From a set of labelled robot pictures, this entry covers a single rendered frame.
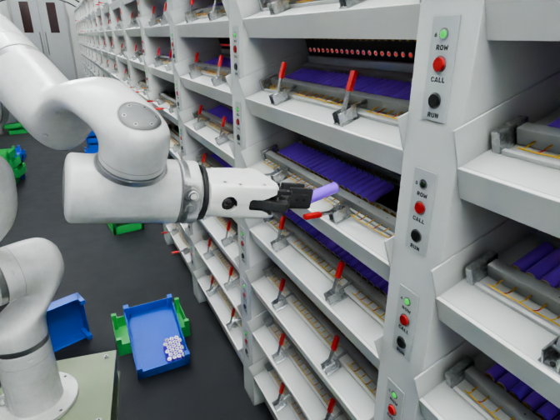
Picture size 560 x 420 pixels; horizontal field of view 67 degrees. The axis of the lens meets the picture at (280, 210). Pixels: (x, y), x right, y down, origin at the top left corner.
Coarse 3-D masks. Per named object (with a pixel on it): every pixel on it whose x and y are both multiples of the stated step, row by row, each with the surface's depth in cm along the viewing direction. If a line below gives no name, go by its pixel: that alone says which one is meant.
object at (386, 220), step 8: (272, 152) 114; (272, 160) 112; (280, 160) 108; (288, 160) 106; (296, 168) 101; (304, 168) 100; (304, 176) 97; (312, 176) 95; (312, 184) 95; (320, 184) 91; (344, 192) 85; (344, 200) 84; (352, 200) 82; (360, 200) 81; (352, 208) 82; (360, 208) 80; (368, 208) 78; (376, 208) 77; (352, 216) 80; (368, 216) 78; (376, 216) 75; (384, 216) 74; (392, 216) 74; (384, 224) 74; (392, 224) 72
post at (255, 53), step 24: (240, 24) 104; (240, 48) 107; (264, 48) 108; (288, 48) 111; (240, 72) 109; (240, 96) 112; (264, 120) 115; (240, 240) 133; (240, 264) 137; (240, 288) 142
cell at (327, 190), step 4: (328, 184) 67; (332, 184) 67; (336, 184) 67; (320, 188) 66; (324, 188) 66; (328, 188) 66; (332, 188) 66; (336, 188) 67; (316, 192) 66; (320, 192) 66; (324, 192) 66; (328, 192) 66; (332, 192) 67; (336, 192) 67; (312, 196) 65; (316, 196) 65; (320, 196) 66; (324, 196) 66; (328, 196) 67; (312, 200) 65; (316, 200) 66
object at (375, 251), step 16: (256, 144) 116; (272, 144) 118; (288, 144) 120; (304, 144) 118; (256, 160) 117; (320, 208) 87; (320, 224) 86; (352, 224) 79; (368, 224) 78; (336, 240) 83; (352, 240) 75; (368, 240) 74; (384, 240) 73; (368, 256) 72; (384, 256) 69; (384, 272) 70
